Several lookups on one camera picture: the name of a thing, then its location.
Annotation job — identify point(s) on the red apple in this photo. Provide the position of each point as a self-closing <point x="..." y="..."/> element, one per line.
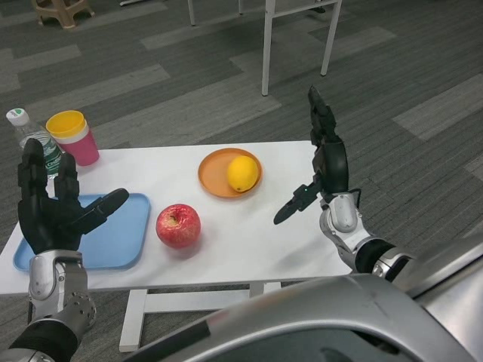
<point x="179" y="226"/>

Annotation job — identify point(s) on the white desk frame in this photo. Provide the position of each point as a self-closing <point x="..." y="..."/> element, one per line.
<point x="191" y="13"/>

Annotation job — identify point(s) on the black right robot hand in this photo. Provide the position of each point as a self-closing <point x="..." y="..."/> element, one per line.
<point x="334" y="169"/>

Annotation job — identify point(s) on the white table leg frame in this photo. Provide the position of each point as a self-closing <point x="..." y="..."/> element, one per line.
<point x="132" y="320"/>

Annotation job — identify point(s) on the blue rectangular tray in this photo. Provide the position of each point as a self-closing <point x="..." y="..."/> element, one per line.
<point x="120" y="241"/>

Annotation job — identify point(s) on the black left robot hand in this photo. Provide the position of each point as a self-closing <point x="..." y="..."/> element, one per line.
<point x="49" y="226"/>

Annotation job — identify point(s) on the white square side table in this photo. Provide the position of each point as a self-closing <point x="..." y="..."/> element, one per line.
<point x="267" y="45"/>

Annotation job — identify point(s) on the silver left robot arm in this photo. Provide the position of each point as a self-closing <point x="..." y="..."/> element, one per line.
<point x="53" y="290"/>

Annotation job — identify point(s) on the yellow plastic cup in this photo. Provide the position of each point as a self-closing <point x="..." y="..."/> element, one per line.
<point x="66" y="124"/>

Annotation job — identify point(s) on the pink plastic cup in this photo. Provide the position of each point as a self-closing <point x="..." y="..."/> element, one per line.
<point x="85" y="151"/>

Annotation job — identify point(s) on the orange round plate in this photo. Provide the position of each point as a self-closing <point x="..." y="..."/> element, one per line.
<point x="213" y="177"/>

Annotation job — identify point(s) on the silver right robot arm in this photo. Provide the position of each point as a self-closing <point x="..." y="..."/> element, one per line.
<point x="347" y="222"/>

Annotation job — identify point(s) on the yellow lemon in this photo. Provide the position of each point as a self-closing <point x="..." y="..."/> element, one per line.
<point x="243" y="173"/>

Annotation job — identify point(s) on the silver robot chest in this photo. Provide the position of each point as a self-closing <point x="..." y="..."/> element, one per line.
<point x="320" y="305"/>

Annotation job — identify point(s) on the beige plastic stool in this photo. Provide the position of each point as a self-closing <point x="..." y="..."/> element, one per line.
<point x="60" y="11"/>

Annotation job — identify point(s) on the clear plastic water bottle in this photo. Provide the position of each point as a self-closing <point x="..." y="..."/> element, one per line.
<point x="17" y="117"/>

